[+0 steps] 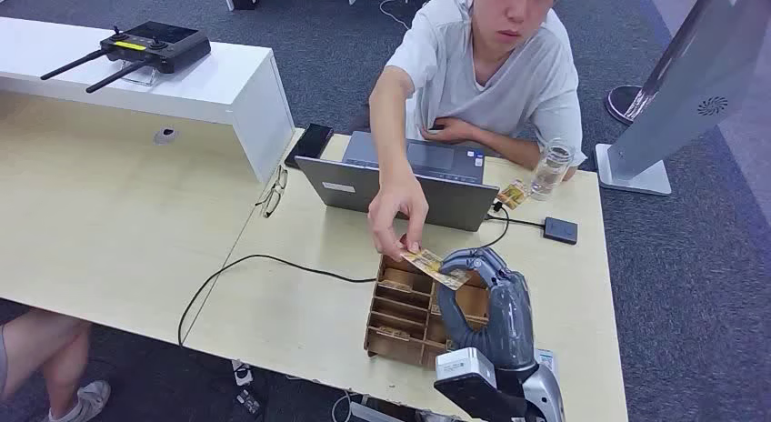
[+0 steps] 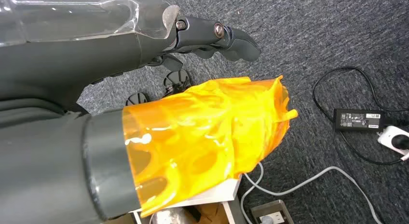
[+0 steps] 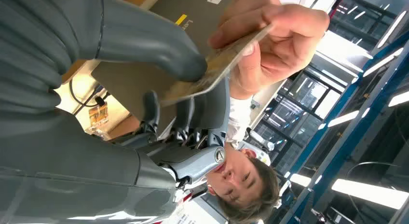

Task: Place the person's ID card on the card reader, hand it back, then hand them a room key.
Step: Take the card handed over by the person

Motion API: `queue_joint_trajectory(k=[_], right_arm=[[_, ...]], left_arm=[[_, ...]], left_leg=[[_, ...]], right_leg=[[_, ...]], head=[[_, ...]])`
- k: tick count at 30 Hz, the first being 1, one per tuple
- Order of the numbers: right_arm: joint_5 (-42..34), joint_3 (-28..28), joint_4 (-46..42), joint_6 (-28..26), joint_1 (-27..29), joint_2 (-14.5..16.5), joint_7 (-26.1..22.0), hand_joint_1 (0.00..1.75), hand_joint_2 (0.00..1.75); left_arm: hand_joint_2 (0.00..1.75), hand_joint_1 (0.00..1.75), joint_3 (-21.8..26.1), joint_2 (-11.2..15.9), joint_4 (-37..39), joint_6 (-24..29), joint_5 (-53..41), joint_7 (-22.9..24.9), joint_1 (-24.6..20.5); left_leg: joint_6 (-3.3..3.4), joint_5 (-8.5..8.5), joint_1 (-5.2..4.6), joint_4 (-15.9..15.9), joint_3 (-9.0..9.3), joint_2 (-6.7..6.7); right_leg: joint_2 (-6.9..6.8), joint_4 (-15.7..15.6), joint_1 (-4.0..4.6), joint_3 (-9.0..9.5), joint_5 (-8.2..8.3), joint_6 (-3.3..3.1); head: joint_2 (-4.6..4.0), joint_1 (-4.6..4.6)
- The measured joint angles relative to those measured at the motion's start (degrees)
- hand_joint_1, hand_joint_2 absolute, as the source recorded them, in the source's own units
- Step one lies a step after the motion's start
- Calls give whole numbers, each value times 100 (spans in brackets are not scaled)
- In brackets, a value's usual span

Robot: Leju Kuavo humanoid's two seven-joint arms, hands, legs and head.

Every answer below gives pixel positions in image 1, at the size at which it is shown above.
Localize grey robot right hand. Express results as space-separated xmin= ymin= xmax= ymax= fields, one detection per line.
xmin=436 ymin=247 xmax=537 ymax=373

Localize person's right hand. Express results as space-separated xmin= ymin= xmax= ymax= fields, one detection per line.
xmin=367 ymin=179 xmax=431 ymax=263

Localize person's left hand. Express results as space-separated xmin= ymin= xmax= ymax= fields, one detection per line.
xmin=419 ymin=116 xmax=478 ymax=146

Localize person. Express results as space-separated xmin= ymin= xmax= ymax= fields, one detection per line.
xmin=347 ymin=0 xmax=588 ymax=264

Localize wooden card organizer box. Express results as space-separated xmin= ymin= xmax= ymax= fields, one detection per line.
xmin=364 ymin=250 xmax=496 ymax=372

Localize person's leg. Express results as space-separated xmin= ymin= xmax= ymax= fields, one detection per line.
xmin=0 ymin=307 xmax=94 ymax=419

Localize grey laptop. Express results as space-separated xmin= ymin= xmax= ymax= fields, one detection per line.
xmin=294 ymin=130 xmax=501 ymax=233

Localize clear glass bottle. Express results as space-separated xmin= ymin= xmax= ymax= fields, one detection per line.
xmin=527 ymin=138 xmax=576 ymax=202

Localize black smartphone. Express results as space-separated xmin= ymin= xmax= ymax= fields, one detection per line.
xmin=284 ymin=123 xmax=335 ymax=170

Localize black-rimmed eyeglasses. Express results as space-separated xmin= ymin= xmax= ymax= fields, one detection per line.
xmin=255 ymin=164 xmax=290 ymax=220

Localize round chrome stand base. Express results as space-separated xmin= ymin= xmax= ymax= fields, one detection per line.
xmin=604 ymin=85 xmax=645 ymax=126

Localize white desk shelf riser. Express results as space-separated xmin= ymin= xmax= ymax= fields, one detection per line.
xmin=0 ymin=15 xmax=296 ymax=186

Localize white power strip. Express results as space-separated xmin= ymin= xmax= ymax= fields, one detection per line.
xmin=231 ymin=359 xmax=255 ymax=388

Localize black power adapter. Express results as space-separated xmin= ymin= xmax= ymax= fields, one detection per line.
xmin=235 ymin=388 xmax=262 ymax=417

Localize grey kiosk display stand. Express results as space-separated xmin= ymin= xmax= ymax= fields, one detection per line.
xmin=595 ymin=0 xmax=771 ymax=197

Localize clear acrylic stand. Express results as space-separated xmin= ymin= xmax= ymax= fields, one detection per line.
xmin=117 ymin=62 xmax=163 ymax=88

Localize black remote controller with antennas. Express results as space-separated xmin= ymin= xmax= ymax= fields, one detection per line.
xmin=39 ymin=20 xmax=213 ymax=95

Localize white sneaker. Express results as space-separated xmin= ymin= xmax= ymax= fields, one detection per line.
xmin=42 ymin=379 xmax=112 ymax=422

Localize short black reader cable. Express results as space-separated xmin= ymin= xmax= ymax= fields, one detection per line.
xmin=485 ymin=211 xmax=546 ymax=230

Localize long black power cable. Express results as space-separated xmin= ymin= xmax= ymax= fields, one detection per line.
xmin=177 ymin=201 xmax=511 ymax=348

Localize white floor cable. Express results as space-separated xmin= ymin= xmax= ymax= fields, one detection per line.
xmin=329 ymin=390 xmax=356 ymax=422

